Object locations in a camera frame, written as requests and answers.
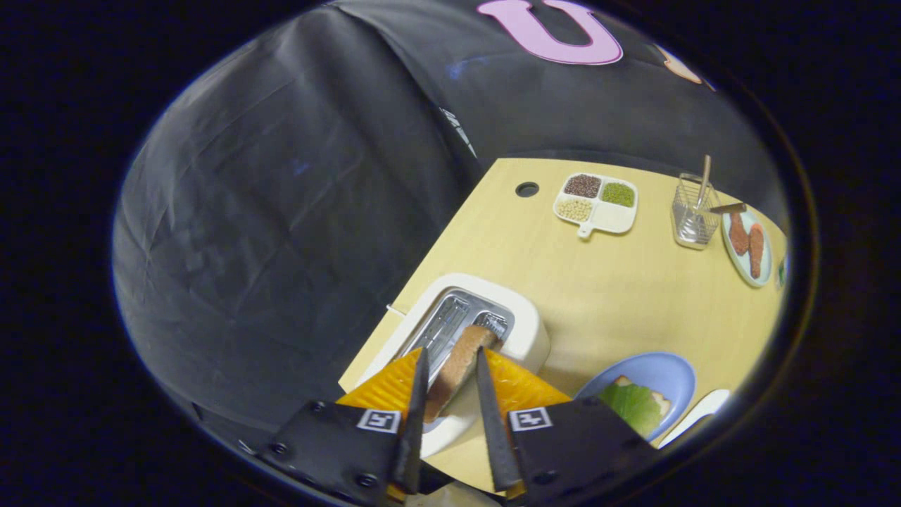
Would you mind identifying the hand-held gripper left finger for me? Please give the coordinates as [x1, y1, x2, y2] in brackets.
[257, 346, 431, 506]

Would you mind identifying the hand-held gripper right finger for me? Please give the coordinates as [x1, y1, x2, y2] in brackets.
[475, 346, 662, 507]

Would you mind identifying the toasted bread slice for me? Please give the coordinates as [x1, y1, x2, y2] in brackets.
[422, 325, 502, 425]

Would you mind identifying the green lettuce leaf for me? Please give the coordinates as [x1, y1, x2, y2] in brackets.
[598, 380, 664, 439]

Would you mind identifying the white toaster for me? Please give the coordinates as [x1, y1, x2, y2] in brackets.
[355, 273, 551, 460]

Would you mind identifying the white bread slice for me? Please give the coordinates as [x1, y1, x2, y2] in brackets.
[614, 375, 672, 418]

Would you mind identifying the blue plate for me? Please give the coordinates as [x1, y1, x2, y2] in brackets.
[574, 352, 697, 442]

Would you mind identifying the white plate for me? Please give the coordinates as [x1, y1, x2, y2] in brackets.
[658, 389, 731, 449]

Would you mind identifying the white divided seed dish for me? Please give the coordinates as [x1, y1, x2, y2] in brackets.
[553, 173, 639, 240]

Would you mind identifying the black backdrop cloth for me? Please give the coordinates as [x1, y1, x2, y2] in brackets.
[113, 0, 789, 451]

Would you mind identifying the pale green plate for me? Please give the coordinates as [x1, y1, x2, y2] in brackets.
[722, 208, 773, 288]

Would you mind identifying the metal wire utensil holder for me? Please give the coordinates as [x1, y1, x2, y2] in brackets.
[671, 173, 722, 251]

